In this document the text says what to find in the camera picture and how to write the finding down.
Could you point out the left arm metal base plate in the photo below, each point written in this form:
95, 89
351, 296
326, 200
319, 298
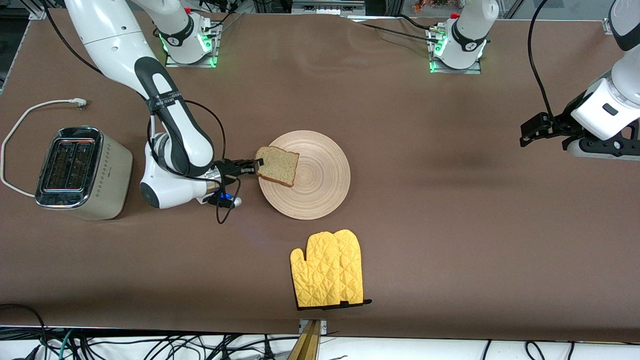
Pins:
455, 71

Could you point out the yellow quilted oven mitt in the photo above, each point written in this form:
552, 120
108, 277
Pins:
315, 270
354, 270

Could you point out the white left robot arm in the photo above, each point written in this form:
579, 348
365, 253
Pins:
620, 85

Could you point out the grey equipment rack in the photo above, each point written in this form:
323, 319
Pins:
325, 7

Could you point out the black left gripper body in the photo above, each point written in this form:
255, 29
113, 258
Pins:
556, 126

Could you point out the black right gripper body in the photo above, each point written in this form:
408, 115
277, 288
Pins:
228, 168

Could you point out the brown table cover cloth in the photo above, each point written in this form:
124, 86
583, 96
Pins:
425, 200

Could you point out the colourful packaged items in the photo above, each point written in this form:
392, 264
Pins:
430, 6

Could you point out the wooden bar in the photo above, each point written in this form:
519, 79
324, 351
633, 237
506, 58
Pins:
307, 345

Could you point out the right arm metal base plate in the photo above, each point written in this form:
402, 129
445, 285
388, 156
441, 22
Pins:
190, 64

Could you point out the brown bread slice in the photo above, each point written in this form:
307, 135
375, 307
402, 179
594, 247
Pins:
280, 167

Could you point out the round wooden plate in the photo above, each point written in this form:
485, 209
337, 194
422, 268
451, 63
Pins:
320, 190

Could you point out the cream and chrome toaster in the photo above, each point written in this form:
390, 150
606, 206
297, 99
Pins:
110, 175

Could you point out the small metal bracket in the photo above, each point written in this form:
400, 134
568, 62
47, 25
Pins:
302, 325

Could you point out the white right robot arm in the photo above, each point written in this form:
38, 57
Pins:
115, 40

